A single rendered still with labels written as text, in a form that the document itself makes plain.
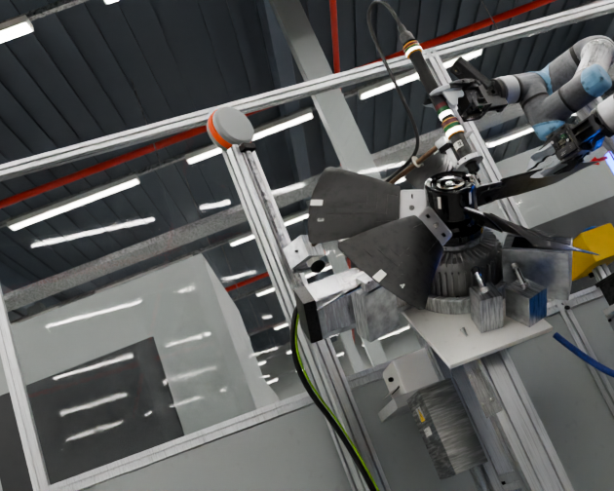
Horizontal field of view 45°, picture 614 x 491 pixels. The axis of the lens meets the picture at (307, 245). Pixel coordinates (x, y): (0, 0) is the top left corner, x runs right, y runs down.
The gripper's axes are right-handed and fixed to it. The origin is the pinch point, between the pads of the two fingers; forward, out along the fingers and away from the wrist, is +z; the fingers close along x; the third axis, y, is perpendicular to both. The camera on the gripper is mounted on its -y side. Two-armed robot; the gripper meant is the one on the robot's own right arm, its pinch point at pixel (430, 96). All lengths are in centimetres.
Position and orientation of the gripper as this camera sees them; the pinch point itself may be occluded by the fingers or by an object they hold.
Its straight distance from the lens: 195.6
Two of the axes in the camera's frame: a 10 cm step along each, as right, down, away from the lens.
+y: 3.5, 8.8, -3.4
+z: -9.0, 2.2, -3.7
